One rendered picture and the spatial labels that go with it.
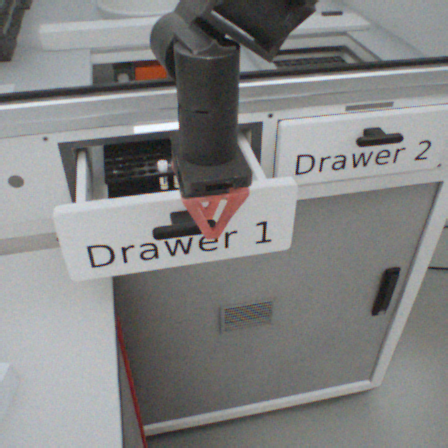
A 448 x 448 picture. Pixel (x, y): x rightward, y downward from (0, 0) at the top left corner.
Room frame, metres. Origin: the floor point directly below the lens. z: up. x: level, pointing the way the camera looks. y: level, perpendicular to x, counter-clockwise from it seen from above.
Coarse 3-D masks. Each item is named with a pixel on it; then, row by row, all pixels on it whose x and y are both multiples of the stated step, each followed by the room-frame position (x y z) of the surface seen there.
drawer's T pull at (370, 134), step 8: (368, 128) 0.64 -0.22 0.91; (376, 128) 0.64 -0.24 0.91; (368, 136) 0.61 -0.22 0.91; (376, 136) 0.61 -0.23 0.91; (384, 136) 0.61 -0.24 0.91; (392, 136) 0.61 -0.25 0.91; (400, 136) 0.62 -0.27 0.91; (360, 144) 0.60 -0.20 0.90; (368, 144) 0.61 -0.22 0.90; (376, 144) 0.61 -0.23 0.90; (384, 144) 0.61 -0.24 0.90
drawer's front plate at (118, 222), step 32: (256, 192) 0.46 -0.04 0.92; (288, 192) 0.47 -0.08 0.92; (64, 224) 0.41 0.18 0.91; (96, 224) 0.42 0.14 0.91; (128, 224) 0.43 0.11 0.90; (160, 224) 0.43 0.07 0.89; (288, 224) 0.47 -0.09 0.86; (64, 256) 0.41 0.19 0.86; (96, 256) 0.42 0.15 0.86; (128, 256) 0.42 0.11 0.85; (160, 256) 0.43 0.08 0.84; (192, 256) 0.44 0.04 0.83; (224, 256) 0.45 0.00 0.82
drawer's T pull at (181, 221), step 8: (176, 216) 0.43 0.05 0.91; (184, 216) 0.43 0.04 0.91; (176, 224) 0.41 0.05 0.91; (184, 224) 0.41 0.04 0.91; (192, 224) 0.41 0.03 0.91; (208, 224) 0.41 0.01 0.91; (152, 232) 0.40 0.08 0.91; (160, 232) 0.40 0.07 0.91; (168, 232) 0.40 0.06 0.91; (176, 232) 0.40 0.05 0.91; (184, 232) 0.40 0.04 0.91; (192, 232) 0.41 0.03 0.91; (200, 232) 0.41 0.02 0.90
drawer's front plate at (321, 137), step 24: (288, 120) 0.63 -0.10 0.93; (312, 120) 0.63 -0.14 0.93; (336, 120) 0.63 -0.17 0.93; (360, 120) 0.64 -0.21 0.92; (384, 120) 0.65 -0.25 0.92; (408, 120) 0.66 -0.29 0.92; (432, 120) 0.67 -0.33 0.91; (288, 144) 0.62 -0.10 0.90; (312, 144) 0.63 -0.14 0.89; (336, 144) 0.63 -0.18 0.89; (408, 144) 0.66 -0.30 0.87; (432, 144) 0.67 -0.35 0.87; (288, 168) 0.62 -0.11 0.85; (360, 168) 0.64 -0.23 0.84; (384, 168) 0.65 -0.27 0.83; (408, 168) 0.66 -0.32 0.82
